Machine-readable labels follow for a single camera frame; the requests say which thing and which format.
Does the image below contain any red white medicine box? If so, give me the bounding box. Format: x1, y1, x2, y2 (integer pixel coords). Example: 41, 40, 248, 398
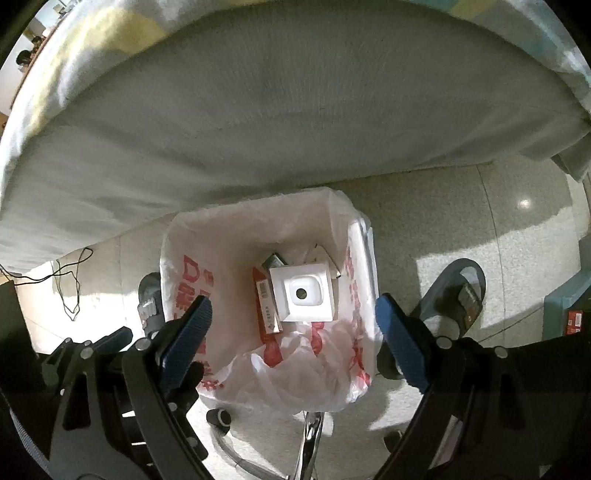
252, 267, 283, 335

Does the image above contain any teal cosmetics box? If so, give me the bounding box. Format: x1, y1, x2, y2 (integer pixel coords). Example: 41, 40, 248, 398
262, 252, 287, 270

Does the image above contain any white foam packaging block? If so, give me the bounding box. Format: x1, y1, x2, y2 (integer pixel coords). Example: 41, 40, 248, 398
270, 263, 335, 323

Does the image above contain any white red trash bag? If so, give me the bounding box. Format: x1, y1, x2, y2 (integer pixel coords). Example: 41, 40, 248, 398
160, 188, 381, 414

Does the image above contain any chrome chair base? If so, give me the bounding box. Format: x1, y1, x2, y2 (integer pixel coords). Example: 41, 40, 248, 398
206, 407, 325, 479

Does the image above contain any dark slipper left foot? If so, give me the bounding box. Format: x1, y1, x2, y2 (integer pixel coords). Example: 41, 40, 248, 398
137, 272, 165, 339

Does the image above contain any dark slipper foot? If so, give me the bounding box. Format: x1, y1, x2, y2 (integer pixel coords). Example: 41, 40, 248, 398
137, 272, 165, 339
376, 258, 486, 391

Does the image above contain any dark slipper right foot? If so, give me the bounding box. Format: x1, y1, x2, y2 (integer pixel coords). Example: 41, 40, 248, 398
376, 258, 486, 391

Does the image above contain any circle patterned grey bedsheet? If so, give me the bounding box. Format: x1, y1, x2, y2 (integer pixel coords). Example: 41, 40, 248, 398
1, 1, 590, 272

